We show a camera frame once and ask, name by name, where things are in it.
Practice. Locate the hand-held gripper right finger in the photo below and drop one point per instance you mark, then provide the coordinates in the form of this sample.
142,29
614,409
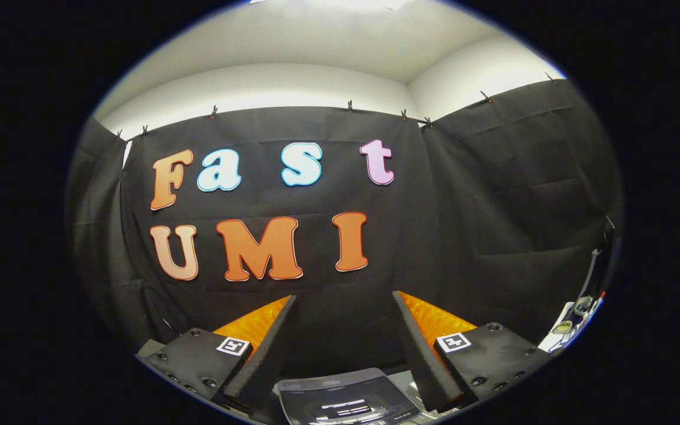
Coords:
419,354

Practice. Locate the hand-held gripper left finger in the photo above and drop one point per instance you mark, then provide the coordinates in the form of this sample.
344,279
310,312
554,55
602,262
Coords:
269,354

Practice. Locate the black backdrop cloth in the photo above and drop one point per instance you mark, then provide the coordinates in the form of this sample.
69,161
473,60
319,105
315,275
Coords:
493,206

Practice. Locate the grey toy washing machine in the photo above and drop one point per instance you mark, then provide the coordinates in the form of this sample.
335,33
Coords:
409,386

